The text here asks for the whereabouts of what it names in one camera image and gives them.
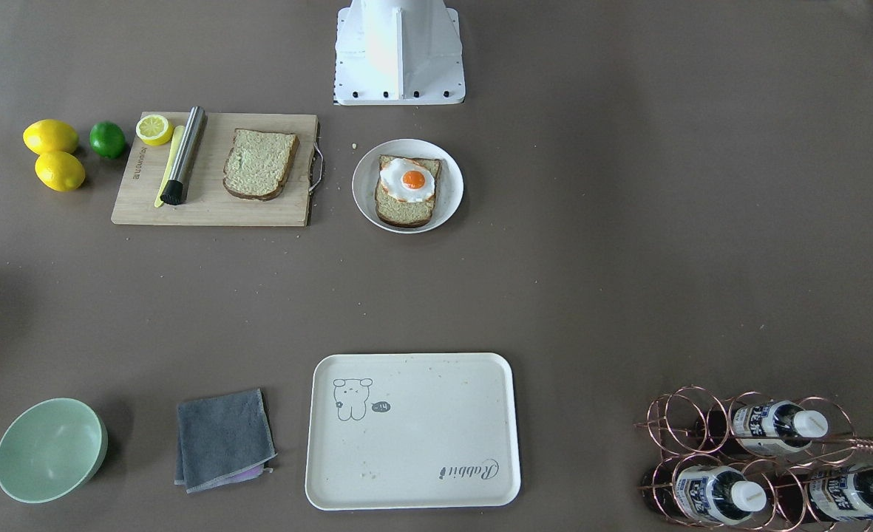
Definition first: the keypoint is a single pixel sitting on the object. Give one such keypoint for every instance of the white round plate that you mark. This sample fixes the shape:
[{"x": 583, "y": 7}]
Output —
[{"x": 449, "y": 188}]

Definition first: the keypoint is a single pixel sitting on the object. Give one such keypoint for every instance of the bread slice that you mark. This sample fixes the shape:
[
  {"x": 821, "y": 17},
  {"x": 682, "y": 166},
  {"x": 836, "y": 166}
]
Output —
[
  {"x": 258, "y": 164},
  {"x": 405, "y": 214}
]

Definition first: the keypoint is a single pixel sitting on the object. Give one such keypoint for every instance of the cream rabbit tray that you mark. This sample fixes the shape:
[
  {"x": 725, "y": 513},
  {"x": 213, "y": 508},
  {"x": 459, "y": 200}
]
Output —
[{"x": 412, "y": 430}]

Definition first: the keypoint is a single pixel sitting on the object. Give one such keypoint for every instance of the fried egg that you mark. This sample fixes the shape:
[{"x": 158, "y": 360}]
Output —
[{"x": 406, "y": 180}]

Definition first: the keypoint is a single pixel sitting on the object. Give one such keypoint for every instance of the steel muddler black tip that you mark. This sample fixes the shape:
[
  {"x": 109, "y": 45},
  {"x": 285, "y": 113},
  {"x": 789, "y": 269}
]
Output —
[{"x": 175, "y": 191}]

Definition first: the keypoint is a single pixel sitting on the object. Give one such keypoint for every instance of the grey folded cloth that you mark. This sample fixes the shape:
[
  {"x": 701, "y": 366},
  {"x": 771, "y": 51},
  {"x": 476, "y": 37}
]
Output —
[{"x": 222, "y": 440}]

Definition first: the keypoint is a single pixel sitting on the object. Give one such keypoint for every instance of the wooden cutting board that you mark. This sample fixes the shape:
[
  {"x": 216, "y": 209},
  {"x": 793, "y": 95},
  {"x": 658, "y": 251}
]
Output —
[{"x": 207, "y": 203}]

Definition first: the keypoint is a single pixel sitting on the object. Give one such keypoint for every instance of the half lemon slice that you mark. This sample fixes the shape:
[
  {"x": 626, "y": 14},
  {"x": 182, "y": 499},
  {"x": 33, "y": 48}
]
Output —
[{"x": 154, "y": 130}]

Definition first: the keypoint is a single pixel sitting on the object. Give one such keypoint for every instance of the green lime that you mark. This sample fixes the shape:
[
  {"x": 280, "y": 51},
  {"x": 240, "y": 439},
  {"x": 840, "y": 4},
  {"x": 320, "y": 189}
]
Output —
[{"x": 107, "y": 140}]

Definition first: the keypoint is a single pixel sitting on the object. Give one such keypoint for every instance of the tea bottle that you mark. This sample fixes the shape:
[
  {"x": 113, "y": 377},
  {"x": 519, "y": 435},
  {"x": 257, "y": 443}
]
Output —
[
  {"x": 717, "y": 495},
  {"x": 776, "y": 428},
  {"x": 836, "y": 495}
]

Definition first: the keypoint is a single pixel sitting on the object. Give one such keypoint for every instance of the tea bottle upper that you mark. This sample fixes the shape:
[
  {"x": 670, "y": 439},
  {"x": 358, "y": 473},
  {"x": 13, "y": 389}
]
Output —
[{"x": 776, "y": 428}]

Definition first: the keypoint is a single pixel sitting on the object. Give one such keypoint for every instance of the yellow lemon lower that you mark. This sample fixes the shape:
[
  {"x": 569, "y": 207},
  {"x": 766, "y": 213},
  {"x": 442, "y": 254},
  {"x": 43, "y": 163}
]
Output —
[{"x": 60, "y": 171}]

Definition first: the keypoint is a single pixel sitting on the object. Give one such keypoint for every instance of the yellow lemon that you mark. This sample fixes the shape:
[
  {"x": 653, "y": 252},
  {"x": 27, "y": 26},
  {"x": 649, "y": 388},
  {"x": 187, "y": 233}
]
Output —
[
  {"x": 47, "y": 135},
  {"x": 60, "y": 171}
]

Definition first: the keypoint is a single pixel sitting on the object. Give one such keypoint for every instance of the yellow lemon upper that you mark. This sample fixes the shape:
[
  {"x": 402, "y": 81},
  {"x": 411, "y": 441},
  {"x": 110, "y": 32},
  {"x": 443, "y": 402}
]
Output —
[{"x": 47, "y": 135}]

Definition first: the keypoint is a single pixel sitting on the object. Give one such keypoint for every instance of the green ceramic bowl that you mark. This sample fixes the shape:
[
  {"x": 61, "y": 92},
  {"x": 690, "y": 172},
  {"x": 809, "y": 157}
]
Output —
[{"x": 51, "y": 450}]

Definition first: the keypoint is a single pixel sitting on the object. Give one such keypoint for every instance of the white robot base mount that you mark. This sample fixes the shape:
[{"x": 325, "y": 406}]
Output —
[{"x": 398, "y": 53}]

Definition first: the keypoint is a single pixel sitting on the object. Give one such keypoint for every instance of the copper wire bottle rack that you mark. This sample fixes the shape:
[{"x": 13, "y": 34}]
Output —
[{"x": 755, "y": 462}]

